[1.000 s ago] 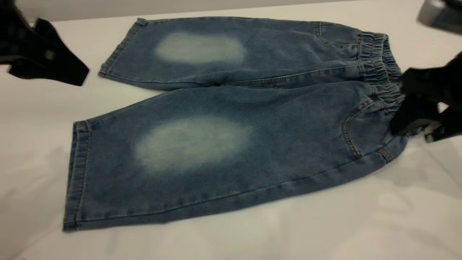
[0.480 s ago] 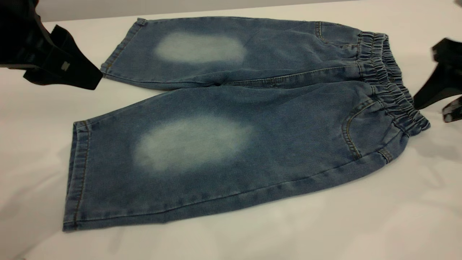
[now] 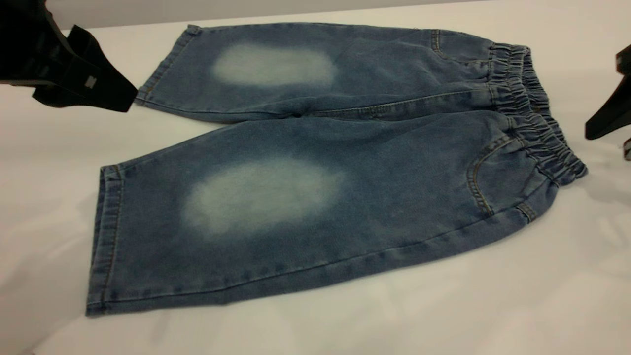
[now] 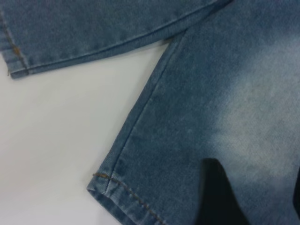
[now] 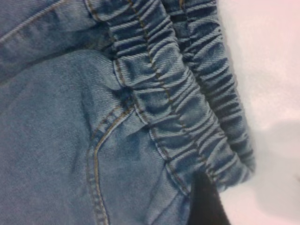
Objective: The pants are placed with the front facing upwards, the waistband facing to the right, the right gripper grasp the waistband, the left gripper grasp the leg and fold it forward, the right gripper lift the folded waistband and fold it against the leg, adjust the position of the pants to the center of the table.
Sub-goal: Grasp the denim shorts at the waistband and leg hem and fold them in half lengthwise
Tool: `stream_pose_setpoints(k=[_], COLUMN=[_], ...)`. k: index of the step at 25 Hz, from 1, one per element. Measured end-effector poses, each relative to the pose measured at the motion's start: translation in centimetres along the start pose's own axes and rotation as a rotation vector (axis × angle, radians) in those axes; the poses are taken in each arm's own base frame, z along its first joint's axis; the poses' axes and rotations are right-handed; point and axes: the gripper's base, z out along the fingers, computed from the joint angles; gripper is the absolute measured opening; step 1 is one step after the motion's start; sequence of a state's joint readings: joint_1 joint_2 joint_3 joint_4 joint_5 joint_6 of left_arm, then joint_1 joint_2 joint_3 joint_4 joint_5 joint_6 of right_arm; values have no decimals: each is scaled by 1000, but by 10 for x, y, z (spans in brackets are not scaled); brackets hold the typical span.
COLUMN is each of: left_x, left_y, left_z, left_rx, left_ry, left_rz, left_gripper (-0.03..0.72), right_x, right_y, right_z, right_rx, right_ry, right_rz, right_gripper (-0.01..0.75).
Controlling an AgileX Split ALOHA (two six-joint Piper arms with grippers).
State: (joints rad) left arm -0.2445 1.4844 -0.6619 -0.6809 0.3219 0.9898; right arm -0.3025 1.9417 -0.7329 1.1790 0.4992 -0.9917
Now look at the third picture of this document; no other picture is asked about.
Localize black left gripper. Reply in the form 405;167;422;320
0;0;139;113

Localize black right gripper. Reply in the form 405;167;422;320
585;43;631;161

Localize blue faded denim pants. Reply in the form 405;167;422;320
85;22;589;317

